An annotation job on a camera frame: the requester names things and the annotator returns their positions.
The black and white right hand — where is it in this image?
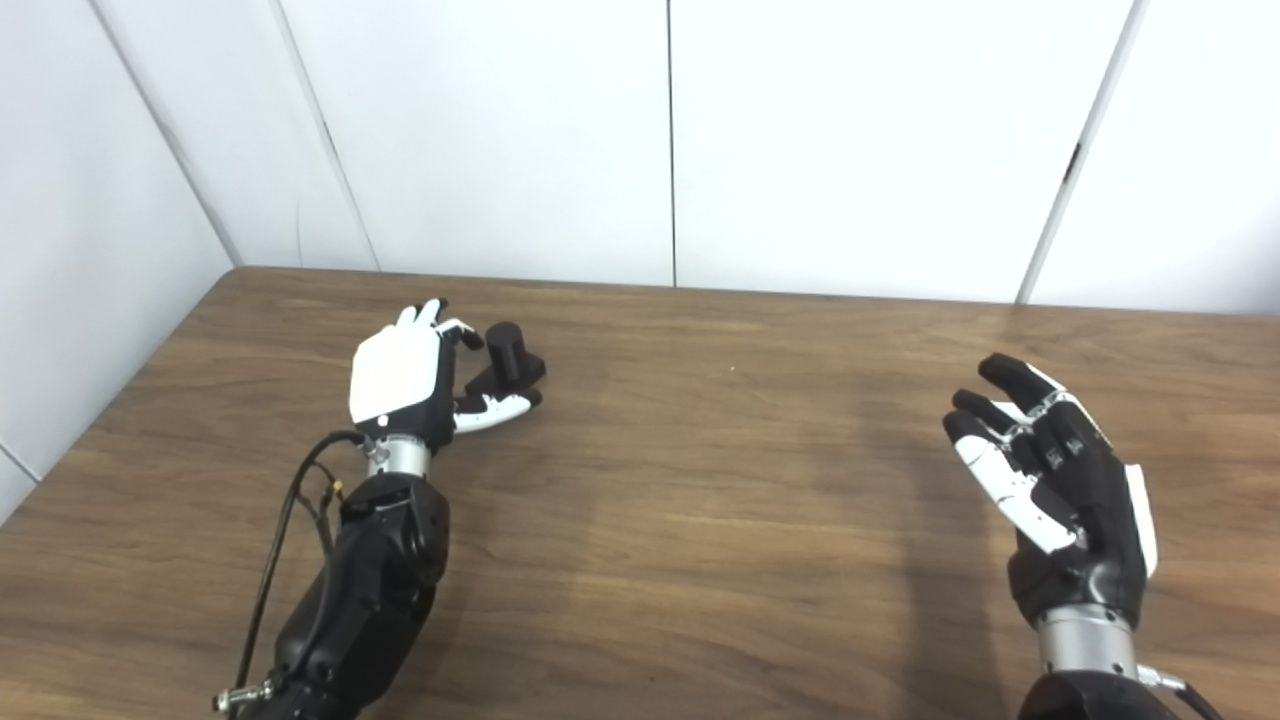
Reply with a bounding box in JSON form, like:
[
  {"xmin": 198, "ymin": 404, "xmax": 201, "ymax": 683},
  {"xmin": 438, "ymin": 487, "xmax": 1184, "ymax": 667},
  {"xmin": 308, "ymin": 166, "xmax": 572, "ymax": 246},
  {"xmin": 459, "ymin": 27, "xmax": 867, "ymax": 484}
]
[{"xmin": 942, "ymin": 353, "xmax": 1159, "ymax": 631}]

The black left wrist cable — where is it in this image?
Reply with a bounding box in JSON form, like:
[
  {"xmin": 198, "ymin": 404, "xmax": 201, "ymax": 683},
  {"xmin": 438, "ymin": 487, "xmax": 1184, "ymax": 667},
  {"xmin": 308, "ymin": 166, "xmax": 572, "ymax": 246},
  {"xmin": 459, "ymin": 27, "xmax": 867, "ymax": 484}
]
[{"xmin": 212, "ymin": 430, "xmax": 366, "ymax": 716}]

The black and white left hand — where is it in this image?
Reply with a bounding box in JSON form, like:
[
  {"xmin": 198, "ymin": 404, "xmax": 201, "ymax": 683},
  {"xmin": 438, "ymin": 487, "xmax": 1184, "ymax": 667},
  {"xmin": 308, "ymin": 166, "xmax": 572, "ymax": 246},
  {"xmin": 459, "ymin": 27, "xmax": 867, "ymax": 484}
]
[{"xmin": 348, "ymin": 298, "xmax": 543, "ymax": 451}]

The black peg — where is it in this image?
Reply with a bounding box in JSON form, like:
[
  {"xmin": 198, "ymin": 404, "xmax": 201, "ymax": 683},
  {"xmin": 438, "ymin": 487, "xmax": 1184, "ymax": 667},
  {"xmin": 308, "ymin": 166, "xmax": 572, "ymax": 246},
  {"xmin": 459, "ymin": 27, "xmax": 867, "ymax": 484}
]
[{"xmin": 465, "ymin": 321, "xmax": 548, "ymax": 398}]

